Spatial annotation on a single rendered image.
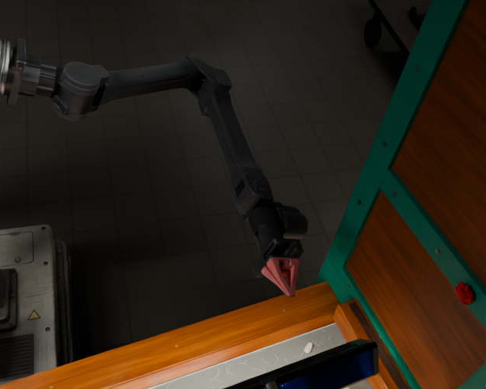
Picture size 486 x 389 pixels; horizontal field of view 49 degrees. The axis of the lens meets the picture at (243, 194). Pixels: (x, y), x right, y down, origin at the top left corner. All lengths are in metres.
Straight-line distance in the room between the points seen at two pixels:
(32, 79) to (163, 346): 0.73
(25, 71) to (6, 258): 0.96
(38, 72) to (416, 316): 0.98
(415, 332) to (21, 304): 1.22
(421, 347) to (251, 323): 0.45
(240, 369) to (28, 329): 0.72
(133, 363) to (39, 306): 0.55
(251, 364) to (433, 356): 0.46
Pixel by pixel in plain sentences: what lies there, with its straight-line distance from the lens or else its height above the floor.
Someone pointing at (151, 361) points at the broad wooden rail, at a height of 0.76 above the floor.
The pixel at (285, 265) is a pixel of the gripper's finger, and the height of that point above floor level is 1.21.
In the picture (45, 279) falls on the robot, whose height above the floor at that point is 0.47.
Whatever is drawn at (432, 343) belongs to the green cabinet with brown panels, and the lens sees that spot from 1.32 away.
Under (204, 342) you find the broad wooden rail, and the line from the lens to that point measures 1.47.
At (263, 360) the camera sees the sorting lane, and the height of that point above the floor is 0.74.
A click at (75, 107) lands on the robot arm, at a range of 1.22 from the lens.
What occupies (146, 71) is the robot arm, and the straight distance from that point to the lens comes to 1.35.
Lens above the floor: 2.09
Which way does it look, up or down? 48 degrees down
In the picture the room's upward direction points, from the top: 10 degrees clockwise
